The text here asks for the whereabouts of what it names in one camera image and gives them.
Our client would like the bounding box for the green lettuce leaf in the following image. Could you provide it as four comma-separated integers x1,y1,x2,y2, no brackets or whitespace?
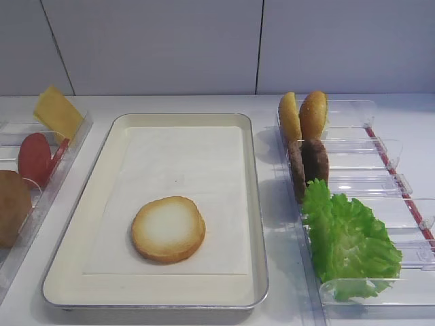
302,179,402,302

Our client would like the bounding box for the left brown meat patty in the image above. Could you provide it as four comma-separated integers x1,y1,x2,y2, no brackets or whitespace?
288,141,307,204

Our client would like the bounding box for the brown meat patty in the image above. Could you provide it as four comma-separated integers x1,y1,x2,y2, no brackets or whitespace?
301,139,330,183
288,141,307,204

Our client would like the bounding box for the toasted bread slice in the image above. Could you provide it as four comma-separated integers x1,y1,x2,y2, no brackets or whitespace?
130,196,206,264

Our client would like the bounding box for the right brown meat patty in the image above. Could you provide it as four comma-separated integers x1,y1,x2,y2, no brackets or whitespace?
301,139,330,183

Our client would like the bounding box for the yellow cheese slice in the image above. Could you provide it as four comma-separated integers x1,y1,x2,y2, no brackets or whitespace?
33,85,84,145

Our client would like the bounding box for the red tomato slice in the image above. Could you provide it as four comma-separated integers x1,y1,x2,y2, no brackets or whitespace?
18,132,51,189

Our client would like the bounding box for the cream metal serving tray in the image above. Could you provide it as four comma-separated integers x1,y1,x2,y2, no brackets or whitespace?
42,113,269,310

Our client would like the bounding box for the left yellow bun slice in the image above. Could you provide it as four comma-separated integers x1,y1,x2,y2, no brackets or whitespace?
278,92,302,143

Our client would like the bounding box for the yellow bun slice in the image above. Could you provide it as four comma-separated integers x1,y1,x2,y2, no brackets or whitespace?
278,92,302,143
299,90,328,139

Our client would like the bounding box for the right yellow bun slice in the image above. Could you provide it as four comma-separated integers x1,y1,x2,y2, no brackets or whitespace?
299,90,328,139

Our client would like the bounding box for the clear plastic right food rack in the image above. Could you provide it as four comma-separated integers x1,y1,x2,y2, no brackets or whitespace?
275,101,434,325

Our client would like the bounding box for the clear plastic food rack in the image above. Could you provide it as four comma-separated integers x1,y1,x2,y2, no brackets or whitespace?
275,101,434,325
1,97,92,288

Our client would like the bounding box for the brown bun top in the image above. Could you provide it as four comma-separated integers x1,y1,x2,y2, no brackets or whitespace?
0,170,32,249

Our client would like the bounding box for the clear plastic left food rack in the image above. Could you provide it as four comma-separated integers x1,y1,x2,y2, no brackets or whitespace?
1,97,92,288

